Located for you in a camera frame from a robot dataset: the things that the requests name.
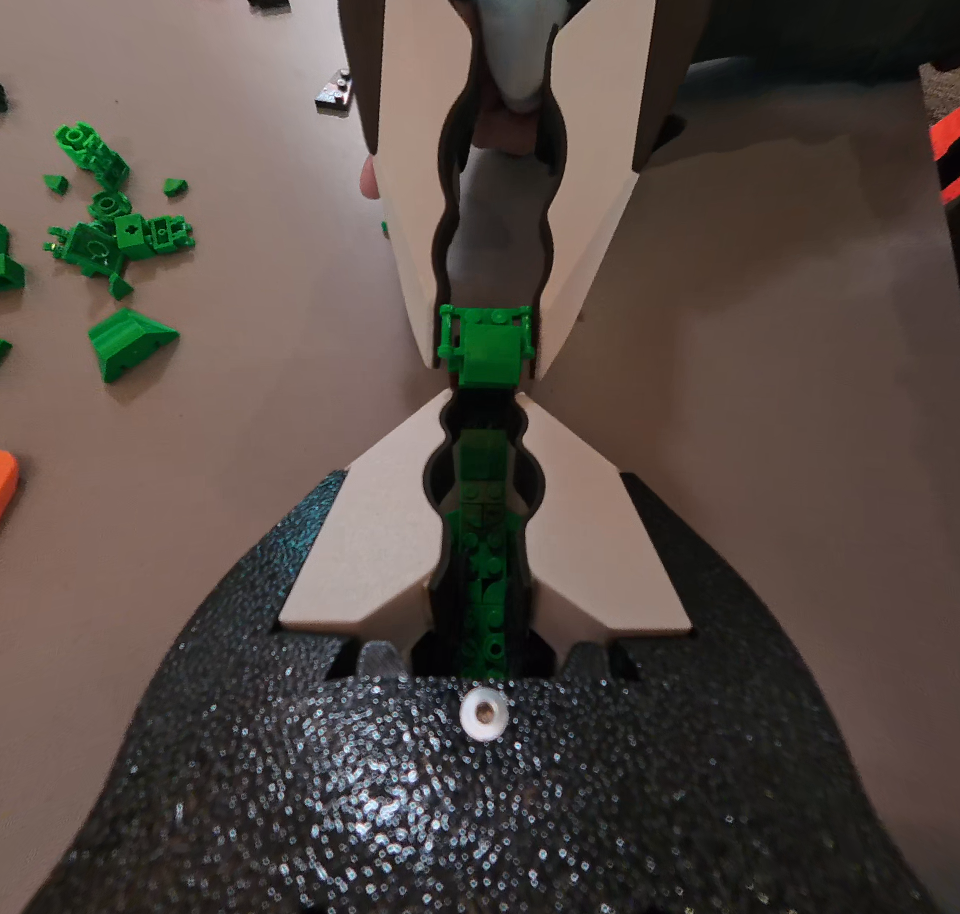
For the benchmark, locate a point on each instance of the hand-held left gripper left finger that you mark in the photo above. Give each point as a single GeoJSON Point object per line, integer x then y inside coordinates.
{"type": "Point", "coordinates": [367, 554]}

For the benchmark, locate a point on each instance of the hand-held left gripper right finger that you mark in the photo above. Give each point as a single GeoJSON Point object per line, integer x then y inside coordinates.
{"type": "Point", "coordinates": [600, 554]}

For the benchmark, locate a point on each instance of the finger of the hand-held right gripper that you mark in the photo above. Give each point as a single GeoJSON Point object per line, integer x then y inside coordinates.
{"type": "Point", "coordinates": [412, 141]}
{"type": "Point", "coordinates": [600, 126]}

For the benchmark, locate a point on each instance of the green brick plant model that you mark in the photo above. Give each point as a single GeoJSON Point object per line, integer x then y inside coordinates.
{"type": "Point", "coordinates": [487, 355]}

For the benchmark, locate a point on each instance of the pile of green bricks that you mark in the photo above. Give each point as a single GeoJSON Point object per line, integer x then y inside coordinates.
{"type": "Point", "coordinates": [131, 344]}

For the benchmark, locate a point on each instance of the grey desk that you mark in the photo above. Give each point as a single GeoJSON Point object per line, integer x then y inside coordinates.
{"type": "Point", "coordinates": [750, 329]}

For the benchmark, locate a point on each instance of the person's right hand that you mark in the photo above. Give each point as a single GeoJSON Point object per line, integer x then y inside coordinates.
{"type": "Point", "coordinates": [510, 134]}

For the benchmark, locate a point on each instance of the black wedge plate brick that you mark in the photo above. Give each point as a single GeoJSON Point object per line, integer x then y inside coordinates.
{"type": "Point", "coordinates": [335, 93]}

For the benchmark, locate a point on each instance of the orange object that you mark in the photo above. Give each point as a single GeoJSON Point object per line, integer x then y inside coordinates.
{"type": "Point", "coordinates": [949, 149]}

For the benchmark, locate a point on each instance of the orange brick separator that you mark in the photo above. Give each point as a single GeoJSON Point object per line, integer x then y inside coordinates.
{"type": "Point", "coordinates": [7, 483]}

